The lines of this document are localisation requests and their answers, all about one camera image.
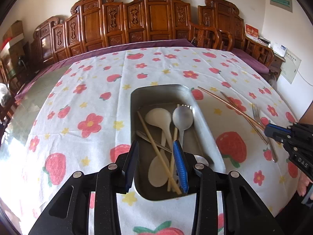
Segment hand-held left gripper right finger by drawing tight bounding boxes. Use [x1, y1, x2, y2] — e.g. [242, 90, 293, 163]
[172, 140, 285, 235]

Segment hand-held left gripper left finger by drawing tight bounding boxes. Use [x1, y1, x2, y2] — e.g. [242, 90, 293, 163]
[28, 140, 140, 235]

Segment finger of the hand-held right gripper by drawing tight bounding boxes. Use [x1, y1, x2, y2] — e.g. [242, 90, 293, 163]
[269, 135, 294, 150]
[265, 124, 297, 137]

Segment wooden chopstick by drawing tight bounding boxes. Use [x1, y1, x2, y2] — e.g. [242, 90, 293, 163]
[136, 111, 183, 196]
[167, 127, 178, 193]

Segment rose gold metal chopstick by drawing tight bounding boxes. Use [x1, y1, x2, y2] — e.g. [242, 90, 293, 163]
[220, 92, 269, 145]

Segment white plastic spoon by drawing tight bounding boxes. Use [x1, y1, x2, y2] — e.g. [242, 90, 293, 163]
[148, 137, 172, 187]
[144, 108, 172, 156]
[172, 106, 194, 152]

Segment slender metal utensil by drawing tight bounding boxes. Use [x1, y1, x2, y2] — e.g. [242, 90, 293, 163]
[136, 130, 173, 153]

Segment wooden chopsticks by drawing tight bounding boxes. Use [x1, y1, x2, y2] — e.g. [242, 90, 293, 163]
[198, 86, 266, 130]

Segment rectangular metal tray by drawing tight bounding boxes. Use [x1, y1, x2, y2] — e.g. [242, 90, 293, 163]
[130, 84, 227, 202]

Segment person's right hand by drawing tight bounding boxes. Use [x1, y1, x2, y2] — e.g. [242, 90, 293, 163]
[297, 170, 313, 197]

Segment white electrical panel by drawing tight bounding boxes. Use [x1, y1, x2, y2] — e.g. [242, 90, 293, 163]
[280, 51, 302, 85]

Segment short purple seat cushion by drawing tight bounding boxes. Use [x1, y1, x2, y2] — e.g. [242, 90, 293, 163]
[228, 48, 272, 73]

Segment white router box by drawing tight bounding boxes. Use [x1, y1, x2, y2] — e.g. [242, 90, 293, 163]
[269, 42, 288, 57]

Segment strawberry flower print tablecloth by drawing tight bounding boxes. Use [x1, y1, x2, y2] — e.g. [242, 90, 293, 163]
[18, 46, 302, 235]

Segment carved wooden chair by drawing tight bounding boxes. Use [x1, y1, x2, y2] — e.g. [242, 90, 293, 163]
[189, 0, 274, 68]
[123, 0, 193, 44]
[65, 0, 126, 55]
[32, 17, 67, 65]

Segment dark wooden dining chair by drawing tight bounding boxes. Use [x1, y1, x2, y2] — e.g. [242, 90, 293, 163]
[0, 100, 17, 126]

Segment grey plastic bag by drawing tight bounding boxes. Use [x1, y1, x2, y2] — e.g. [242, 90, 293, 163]
[0, 83, 13, 106]

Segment dark shelf unit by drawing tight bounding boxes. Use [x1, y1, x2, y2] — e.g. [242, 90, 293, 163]
[0, 42, 32, 89]

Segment brown cardboard box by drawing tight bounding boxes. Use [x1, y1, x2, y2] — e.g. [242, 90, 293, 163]
[2, 20, 23, 45]

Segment white wall cable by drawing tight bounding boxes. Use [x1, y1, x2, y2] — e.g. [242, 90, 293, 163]
[296, 70, 313, 87]

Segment red wall card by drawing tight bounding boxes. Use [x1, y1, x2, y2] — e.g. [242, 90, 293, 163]
[245, 24, 260, 39]

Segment green wall sign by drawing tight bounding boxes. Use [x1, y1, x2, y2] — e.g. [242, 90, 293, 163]
[270, 0, 293, 13]

